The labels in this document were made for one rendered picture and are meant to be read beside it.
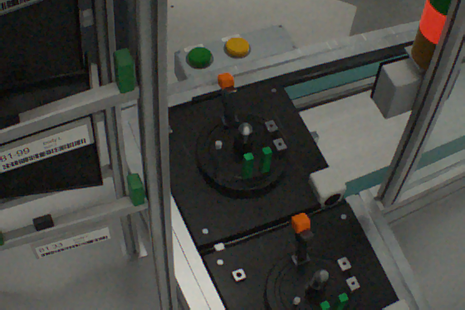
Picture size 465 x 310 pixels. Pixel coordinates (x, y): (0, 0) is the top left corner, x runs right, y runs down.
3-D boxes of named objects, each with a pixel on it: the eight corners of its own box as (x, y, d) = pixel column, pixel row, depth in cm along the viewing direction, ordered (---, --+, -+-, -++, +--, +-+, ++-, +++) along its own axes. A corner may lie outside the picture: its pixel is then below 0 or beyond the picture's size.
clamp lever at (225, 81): (221, 117, 107) (216, 74, 102) (232, 114, 107) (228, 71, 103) (230, 129, 104) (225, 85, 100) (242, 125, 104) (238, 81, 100)
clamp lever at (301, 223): (291, 256, 94) (290, 216, 89) (304, 251, 94) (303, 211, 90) (302, 271, 91) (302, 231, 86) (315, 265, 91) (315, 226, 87)
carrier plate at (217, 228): (142, 126, 111) (142, 119, 109) (278, 86, 117) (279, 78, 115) (197, 253, 98) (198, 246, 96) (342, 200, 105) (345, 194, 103)
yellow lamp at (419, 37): (403, 46, 82) (411, 21, 78) (431, 40, 83) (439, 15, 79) (423, 75, 79) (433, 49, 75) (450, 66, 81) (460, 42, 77)
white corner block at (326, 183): (305, 187, 106) (309, 173, 102) (330, 178, 107) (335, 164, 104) (317, 211, 103) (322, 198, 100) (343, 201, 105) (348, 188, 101)
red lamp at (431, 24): (412, 21, 78) (419, -7, 74) (439, 15, 79) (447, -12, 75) (433, 49, 75) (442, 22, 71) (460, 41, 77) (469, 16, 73)
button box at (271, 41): (173, 72, 124) (173, 50, 119) (278, 44, 130) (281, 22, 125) (187, 100, 120) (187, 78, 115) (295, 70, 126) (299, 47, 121)
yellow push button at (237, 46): (222, 46, 121) (222, 39, 120) (242, 41, 122) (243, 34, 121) (230, 62, 119) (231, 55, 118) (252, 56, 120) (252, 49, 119)
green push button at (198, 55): (184, 56, 119) (184, 49, 118) (206, 51, 121) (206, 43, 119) (193, 73, 117) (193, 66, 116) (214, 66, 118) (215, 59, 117)
